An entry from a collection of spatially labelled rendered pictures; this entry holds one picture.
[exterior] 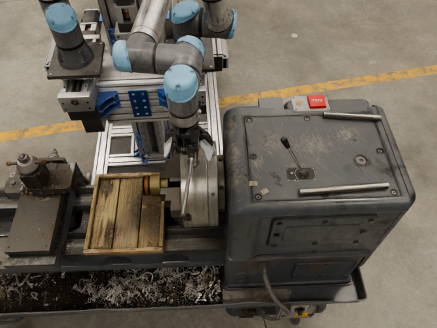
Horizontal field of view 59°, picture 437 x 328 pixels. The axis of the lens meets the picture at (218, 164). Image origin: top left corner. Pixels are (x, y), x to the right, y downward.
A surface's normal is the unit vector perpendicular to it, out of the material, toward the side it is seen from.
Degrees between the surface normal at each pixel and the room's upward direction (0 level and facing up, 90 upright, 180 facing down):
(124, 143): 0
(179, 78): 6
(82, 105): 90
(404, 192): 0
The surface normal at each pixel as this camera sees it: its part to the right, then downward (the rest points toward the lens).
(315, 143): 0.00, -0.58
